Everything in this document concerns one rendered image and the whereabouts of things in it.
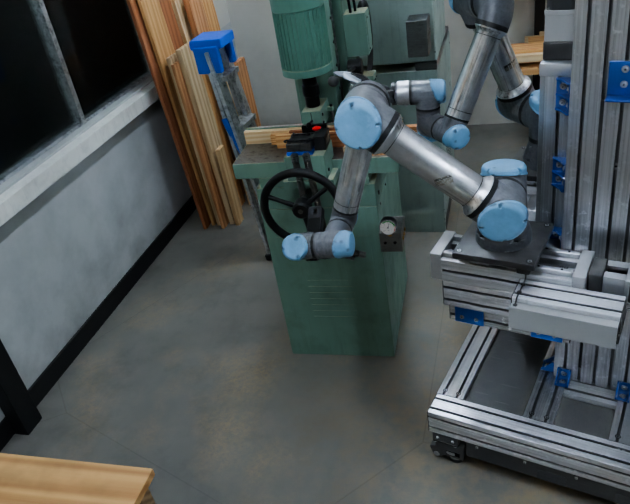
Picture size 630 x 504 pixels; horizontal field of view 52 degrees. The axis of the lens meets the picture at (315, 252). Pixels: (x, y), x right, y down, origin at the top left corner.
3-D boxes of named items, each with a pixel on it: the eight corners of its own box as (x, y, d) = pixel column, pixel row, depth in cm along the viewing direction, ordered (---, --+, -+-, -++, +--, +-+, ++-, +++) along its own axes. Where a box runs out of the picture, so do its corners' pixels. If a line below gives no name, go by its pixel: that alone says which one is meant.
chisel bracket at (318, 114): (304, 134, 233) (300, 112, 228) (313, 120, 244) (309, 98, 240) (324, 133, 231) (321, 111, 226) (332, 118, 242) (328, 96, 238)
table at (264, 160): (226, 191, 228) (222, 176, 225) (251, 155, 253) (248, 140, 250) (397, 185, 212) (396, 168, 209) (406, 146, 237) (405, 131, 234)
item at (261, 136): (246, 144, 247) (243, 132, 244) (247, 142, 248) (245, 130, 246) (403, 135, 231) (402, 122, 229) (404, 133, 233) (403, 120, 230)
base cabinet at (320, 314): (290, 354, 278) (258, 210, 241) (318, 276, 325) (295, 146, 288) (395, 357, 266) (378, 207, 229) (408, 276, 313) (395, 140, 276)
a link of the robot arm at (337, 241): (355, 218, 182) (318, 220, 186) (346, 239, 173) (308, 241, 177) (359, 241, 186) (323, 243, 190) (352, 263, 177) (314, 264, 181)
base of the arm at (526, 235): (538, 227, 182) (539, 196, 177) (523, 256, 172) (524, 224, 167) (485, 220, 190) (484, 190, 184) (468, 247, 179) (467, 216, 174)
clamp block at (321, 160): (286, 181, 221) (282, 157, 216) (296, 164, 232) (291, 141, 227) (328, 179, 217) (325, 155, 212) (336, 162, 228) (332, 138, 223)
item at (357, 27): (347, 57, 236) (342, 15, 228) (351, 50, 244) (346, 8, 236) (370, 55, 234) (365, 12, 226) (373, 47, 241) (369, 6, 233)
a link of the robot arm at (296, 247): (308, 261, 177) (280, 262, 180) (321, 258, 187) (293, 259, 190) (307, 232, 177) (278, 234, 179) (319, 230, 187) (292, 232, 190)
